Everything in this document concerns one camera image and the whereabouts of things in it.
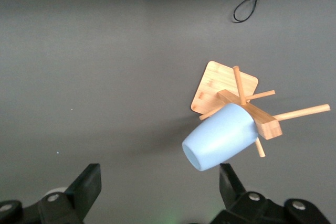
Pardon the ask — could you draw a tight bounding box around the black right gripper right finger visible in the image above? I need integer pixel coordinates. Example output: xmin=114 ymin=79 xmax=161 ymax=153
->
xmin=209 ymin=163 xmax=287 ymax=224

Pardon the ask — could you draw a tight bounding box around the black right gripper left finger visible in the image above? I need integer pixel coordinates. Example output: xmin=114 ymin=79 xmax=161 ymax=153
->
xmin=38 ymin=163 xmax=103 ymax=224

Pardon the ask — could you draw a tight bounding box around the light blue cup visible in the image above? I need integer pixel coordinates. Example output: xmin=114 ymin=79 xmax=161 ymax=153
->
xmin=181 ymin=103 xmax=259 ymax=173

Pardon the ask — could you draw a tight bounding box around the wooden mug tree stand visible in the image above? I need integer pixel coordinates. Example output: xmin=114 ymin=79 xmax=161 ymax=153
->
xmin=190 ymin=60 xmax=331 ymax=158

